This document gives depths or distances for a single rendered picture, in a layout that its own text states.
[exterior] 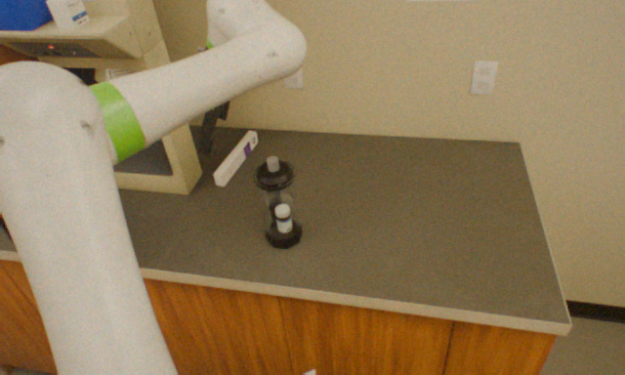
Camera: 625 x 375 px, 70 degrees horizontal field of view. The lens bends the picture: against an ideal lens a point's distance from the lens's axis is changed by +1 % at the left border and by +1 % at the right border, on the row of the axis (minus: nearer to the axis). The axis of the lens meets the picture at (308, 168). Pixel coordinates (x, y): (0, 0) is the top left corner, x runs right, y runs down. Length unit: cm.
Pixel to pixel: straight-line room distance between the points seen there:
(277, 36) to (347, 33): 70
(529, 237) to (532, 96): 51
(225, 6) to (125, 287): 56
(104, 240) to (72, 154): 9
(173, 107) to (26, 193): 28
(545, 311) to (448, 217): 34
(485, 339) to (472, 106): 75
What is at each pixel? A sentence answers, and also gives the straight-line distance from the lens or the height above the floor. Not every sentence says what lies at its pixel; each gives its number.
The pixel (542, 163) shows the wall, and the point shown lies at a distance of 176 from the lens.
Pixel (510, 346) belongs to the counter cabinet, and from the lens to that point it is 128.
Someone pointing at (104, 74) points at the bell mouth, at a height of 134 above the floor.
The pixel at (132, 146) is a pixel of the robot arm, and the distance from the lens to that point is 69.
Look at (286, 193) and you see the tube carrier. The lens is 109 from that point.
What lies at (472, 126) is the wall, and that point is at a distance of 164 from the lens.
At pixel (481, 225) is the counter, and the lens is 131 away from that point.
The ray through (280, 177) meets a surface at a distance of 106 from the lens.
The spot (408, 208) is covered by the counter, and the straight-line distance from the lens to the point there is 132.
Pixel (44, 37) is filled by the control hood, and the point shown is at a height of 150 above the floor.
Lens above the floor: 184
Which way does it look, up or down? 38 degrees down
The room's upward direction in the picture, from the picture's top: 5 degrees counter-clockwise
